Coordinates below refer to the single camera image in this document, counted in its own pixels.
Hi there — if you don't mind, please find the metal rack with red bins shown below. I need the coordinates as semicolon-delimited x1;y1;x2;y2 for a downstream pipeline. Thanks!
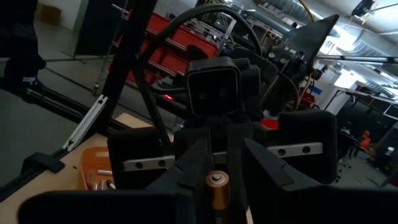
107;11;218;86

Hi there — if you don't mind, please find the person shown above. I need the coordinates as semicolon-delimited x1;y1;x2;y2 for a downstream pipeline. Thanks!
0;0;47;97
349;129;374;159

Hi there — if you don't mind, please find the orange plastic tray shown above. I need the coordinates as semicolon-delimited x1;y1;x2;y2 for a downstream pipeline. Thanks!
80;146;115;191

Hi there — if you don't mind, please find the silver frame bracket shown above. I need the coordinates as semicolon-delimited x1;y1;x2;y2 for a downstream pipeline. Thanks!
63;95;109;152

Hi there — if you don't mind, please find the black overhead frame bar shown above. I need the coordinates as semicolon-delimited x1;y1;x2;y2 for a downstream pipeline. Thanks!
316;54;398;65

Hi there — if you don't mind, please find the dark grey triangular panel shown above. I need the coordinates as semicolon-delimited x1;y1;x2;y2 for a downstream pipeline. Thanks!
284;14;340;63

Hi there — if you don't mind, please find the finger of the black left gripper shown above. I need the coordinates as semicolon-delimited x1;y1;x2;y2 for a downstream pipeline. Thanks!
107;126;175;190
269;109;339;185

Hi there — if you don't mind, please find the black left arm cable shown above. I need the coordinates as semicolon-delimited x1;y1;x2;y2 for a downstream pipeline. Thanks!
138;2;264;94

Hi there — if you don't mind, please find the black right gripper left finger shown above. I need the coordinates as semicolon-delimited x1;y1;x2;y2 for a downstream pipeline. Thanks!
146;138;216;224

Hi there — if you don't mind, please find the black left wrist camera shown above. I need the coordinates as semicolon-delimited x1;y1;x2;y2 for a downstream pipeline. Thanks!
185;57;261;118

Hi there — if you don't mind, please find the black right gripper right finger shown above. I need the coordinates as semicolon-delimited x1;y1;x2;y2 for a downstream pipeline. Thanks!
229;138;336;224

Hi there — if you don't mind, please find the black cabinet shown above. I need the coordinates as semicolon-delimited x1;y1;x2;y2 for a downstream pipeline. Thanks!
73;0;116;57

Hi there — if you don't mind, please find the cardboard box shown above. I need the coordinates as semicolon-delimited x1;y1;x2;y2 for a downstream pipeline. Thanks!
35;2;62;25

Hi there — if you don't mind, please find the black copper battery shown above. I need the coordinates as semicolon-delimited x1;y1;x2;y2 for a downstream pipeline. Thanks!
204;170;231;224

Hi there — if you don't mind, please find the black ceiling camera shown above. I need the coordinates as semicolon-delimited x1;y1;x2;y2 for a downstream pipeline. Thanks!
351;0;376;18

